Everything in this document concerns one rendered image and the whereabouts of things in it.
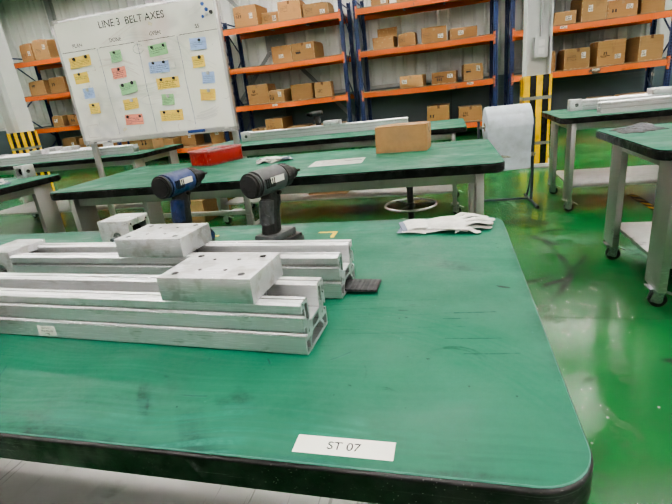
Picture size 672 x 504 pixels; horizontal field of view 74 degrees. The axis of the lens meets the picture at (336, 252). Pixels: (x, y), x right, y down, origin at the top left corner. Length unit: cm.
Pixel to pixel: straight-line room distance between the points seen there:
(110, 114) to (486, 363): 412
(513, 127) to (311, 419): 385
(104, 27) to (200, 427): 404
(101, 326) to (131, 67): 357
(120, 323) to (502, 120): 376
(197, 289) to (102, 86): 386
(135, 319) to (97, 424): 20
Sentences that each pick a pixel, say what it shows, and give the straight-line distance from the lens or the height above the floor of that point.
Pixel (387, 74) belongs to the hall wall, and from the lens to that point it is 1122.
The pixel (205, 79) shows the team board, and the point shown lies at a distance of 395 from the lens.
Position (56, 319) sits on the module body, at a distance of 96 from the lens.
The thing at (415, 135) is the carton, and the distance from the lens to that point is 270.
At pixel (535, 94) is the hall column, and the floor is 88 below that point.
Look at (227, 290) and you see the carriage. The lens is 68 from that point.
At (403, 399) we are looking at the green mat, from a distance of 58.
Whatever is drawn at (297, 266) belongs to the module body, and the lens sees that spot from 85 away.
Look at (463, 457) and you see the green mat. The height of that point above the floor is 78.
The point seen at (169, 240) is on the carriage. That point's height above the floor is 90.
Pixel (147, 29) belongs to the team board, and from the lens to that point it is 421.
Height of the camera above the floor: 114
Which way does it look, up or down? 19 degrees down
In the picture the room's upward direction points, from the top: 6 degrees counter-clockwise
